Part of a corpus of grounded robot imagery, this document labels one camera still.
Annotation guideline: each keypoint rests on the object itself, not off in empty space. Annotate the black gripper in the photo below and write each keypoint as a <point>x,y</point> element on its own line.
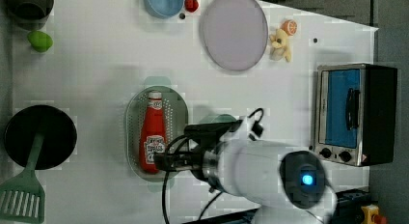
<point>187,152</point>

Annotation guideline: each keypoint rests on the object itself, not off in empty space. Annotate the red plush ketchup bottle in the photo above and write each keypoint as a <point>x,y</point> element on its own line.
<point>153,133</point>

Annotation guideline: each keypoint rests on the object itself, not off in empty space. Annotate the green mug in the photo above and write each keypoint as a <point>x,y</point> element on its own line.
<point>217,118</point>

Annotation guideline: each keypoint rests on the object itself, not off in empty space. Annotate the yellow plush toy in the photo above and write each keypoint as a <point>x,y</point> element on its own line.
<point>279,46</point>

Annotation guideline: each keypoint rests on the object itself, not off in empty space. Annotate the lilac round plate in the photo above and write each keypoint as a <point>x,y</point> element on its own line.
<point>235,33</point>

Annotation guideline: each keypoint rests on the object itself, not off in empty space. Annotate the black pan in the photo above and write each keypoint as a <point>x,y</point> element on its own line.
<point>59,140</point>

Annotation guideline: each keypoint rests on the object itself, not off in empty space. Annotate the red strawberry toy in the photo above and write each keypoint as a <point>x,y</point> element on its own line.
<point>191,5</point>

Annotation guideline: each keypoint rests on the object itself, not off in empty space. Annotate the blue bowl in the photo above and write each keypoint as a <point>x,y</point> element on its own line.
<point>163,8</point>

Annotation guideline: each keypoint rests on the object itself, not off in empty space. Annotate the orange slice toy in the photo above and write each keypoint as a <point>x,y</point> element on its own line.
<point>290,27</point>

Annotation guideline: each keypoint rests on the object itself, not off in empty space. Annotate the silver toaster oven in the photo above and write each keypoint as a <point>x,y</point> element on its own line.
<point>355,114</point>

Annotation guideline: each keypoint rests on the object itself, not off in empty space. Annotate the green slotted spatula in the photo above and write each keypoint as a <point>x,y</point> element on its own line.
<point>22,196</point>

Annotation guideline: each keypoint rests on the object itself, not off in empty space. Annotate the yellow red emergency button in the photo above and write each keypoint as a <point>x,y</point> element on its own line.
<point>372,215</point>

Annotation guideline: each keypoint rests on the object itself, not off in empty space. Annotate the green lime toy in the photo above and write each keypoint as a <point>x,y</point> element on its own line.
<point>39,41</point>

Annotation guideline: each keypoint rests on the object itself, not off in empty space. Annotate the dark grey cup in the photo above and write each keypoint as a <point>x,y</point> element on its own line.
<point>29,14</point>

